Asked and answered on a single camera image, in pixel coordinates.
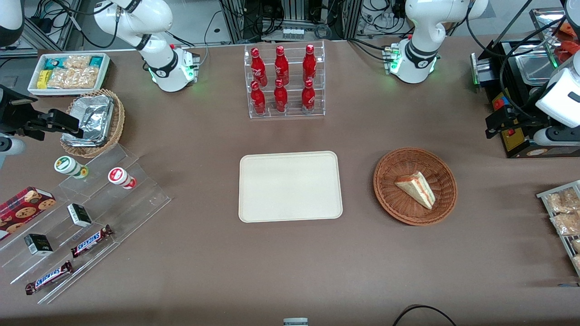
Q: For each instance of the steel framed glass case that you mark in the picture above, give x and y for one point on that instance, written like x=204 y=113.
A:
x=543 y=18

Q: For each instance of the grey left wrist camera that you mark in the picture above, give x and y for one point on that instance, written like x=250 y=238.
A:
x=557 y=136

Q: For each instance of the light tan wicker basket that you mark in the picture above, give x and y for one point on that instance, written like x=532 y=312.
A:
x=118 y=122

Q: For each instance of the clear acrylic bottle rack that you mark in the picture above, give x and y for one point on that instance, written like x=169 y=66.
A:
x=287 y=113

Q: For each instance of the clear acrylic step display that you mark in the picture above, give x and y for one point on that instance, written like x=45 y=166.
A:
x=131 y=199

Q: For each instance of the stacked aluminium foil containers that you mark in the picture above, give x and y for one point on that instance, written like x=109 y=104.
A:
x=93 y=117

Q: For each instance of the green lid yogurt cup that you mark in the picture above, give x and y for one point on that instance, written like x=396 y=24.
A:
x=68 y=165

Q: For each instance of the small black carton box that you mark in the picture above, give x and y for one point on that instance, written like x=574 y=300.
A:
x=38 y=244
x=79 y=215

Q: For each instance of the white rectangular snack tray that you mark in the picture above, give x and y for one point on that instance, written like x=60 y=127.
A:
x=68 y=92

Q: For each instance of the snickers chocolate bar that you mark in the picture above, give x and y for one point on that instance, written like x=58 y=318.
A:
x=92 y=241
x=49 y=278

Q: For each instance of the teal snack pack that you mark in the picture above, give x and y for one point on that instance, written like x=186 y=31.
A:
x=96 y=61
x=53 y=63

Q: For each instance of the large clear cracker pack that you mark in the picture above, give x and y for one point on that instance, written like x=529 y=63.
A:
x=72 y=78

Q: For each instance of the clear bagged cracker pack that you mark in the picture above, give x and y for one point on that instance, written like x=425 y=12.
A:
x=564 y=200
x=576 y=245
x=566 y=224

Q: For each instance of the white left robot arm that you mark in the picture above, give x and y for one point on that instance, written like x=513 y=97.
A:
x=423 y=27

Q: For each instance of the brown wicker basket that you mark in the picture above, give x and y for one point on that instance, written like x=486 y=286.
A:
x=398 y=208

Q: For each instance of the triangular sandwich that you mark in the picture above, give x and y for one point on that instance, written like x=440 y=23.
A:
x=417 y=188

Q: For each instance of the small clear cracker pack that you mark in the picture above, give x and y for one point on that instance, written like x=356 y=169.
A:
x=77 y=61

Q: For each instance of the cream plastic tray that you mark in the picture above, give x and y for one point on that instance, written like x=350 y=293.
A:
x=290 y=186

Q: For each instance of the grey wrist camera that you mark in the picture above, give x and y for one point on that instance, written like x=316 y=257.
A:
x=557 y=136
x=9 y=146

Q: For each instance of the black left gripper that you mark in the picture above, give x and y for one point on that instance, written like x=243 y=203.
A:
x=524 y=117

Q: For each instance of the yellow snack pack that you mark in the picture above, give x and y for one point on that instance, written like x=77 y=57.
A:
x=43 y=79

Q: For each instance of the black food warmer machine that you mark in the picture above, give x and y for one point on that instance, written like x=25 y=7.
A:
x=521 y=145

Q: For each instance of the red lid yogurt cup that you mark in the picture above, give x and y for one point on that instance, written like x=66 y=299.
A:
x=120 y=176

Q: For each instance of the aluminium profile frame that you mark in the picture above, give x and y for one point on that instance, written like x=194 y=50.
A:
x=235 y=20

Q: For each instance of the red cola bottle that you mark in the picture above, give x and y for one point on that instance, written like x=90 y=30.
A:
x=258 y=68
x=258 y=99
x=280 y=97
x=281 y=65
x=308 y=97
x=309 y=63

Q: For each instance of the red plaid cookie box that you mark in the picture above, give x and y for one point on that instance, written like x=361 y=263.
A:
x=22 y=210

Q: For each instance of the grey white device top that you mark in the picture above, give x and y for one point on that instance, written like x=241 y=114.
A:
x=295 y=322

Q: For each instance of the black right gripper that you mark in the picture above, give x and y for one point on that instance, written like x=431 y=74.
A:
x=13 y=114

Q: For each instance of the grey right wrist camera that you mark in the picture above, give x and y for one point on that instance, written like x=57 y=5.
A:
x=9 y=146

